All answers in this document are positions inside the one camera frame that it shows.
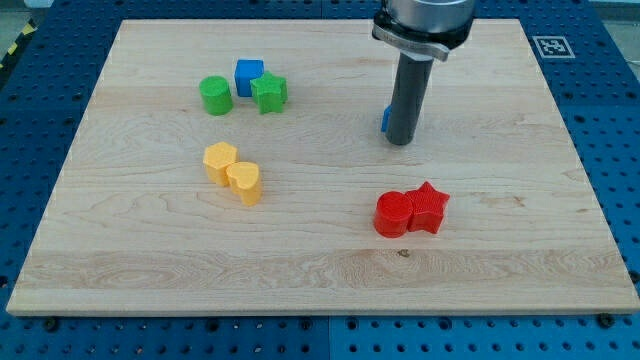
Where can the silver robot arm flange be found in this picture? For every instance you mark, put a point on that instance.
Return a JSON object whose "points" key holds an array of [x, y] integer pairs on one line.
{"points": [[424, 29]]}

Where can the yellow heart block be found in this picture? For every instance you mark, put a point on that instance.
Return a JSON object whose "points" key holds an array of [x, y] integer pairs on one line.
{"points": [[245, 180]]}

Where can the red cylinder block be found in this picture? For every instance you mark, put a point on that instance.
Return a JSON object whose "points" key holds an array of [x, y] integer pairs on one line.
{"points": [[393, 213]]}

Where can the wooden board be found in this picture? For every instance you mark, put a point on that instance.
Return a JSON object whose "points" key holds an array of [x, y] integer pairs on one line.
{"points": [[134, 227]]}

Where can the blue block behind rod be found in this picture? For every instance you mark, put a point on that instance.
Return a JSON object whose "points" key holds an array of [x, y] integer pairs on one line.
{"points": [[385, 118]]}

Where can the green star block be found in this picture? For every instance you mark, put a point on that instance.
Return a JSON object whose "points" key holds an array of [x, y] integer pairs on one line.
{"points": [[269, 92]]}

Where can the yellow hexagon block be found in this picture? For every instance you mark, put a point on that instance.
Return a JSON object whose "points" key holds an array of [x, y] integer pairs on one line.
{"points": [[216, 159]]}

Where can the red star block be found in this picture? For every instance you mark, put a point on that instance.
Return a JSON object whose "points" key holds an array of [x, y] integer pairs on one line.
{"points": [[429, 207]]}

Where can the blue cube block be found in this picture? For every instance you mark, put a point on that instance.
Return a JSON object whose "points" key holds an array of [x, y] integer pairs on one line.
{"points": [[247, 70]]}

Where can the green cylinder block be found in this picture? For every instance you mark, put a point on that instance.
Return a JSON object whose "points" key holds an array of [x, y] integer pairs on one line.
{"points": [[216, 95]]}

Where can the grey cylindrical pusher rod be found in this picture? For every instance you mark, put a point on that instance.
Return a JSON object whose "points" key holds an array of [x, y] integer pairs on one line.
{"points": [[410, 86]]}

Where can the white fiducial marker tag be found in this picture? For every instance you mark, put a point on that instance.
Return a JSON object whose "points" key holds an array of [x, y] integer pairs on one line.
{"points": [[553, 47]]}

